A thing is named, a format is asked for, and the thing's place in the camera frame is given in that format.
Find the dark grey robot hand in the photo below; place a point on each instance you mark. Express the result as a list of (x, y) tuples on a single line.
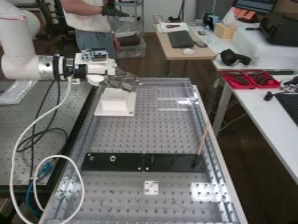
[(101, 71)]

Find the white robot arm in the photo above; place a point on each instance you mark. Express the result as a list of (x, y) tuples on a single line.
[(17, 50)]

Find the silver bearing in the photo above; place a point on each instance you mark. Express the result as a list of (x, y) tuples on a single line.
[(112, 159)]

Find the small white box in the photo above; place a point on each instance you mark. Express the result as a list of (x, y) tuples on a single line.
[(116, 101)]

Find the person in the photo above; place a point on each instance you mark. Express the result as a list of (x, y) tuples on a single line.
[(90, 23)]

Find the wooden desk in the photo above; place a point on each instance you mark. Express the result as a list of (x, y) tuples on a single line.
[(181, 55)]

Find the black laptop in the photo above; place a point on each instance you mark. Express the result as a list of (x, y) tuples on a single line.
[(180, 39)]

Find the white computer mouse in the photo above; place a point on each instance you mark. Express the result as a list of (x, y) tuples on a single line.
[(188, 51)]

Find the black phone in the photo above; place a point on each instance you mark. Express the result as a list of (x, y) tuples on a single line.
[(201, 44)]

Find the clear box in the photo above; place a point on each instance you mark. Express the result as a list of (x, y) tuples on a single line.
[(207, 110)]

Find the black plate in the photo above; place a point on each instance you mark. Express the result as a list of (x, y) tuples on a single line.
[(124, 162)]

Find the thin stick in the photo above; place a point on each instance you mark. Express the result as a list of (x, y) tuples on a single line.
[(203, 135)]

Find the small cardboard box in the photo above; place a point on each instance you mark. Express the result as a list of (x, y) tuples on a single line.
[(223, 31)]

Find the black headphones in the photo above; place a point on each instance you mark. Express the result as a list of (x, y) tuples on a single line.
[(234, 57)]

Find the red tray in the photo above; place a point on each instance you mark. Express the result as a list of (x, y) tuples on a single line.
[(265, 78), (238, 79)]

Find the white desk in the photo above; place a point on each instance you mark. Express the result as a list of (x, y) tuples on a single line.
[(257, 55), (270, 133)]

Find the small white square plate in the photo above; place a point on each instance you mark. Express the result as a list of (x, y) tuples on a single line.
[(150, 187)]

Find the black case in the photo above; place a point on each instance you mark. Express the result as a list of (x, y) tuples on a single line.
[(279, 30)]

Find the black keyboard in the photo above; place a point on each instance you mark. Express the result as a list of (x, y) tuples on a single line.
[(289, 106)]

